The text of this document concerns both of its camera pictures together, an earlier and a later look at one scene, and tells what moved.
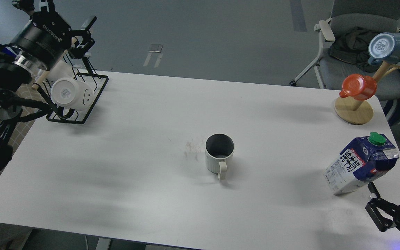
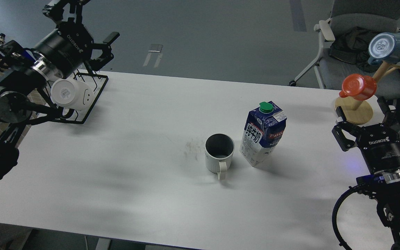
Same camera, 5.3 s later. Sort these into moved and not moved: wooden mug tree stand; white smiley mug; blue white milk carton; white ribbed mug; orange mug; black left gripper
Moved: black left gripper; blue white milk carton
Not moved: white ribbed mug; white smiley mug; orange mug; wooden mug tree stand
